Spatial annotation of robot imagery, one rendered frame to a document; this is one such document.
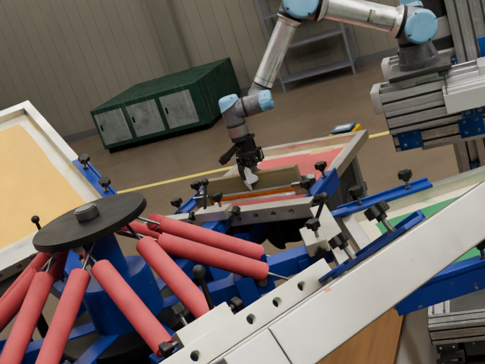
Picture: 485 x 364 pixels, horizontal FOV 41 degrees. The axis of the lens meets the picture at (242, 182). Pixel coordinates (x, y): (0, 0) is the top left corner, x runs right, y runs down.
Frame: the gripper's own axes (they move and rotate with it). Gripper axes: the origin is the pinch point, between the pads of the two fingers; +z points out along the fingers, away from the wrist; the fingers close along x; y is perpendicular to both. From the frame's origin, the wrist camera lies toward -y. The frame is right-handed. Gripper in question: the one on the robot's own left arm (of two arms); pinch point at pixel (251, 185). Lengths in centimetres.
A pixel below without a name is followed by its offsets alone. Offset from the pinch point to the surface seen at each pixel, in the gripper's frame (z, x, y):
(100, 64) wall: -10, 659, -592
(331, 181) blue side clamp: 4.9, 4.5, 30.1
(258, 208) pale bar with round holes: -1.0, -26.0, 15.1
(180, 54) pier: 11, 668, -442
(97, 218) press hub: -29, -86, 4
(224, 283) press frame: 1, -71, 24
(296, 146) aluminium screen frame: 5, 56, -4
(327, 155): 7.7, 43.4, 14.7
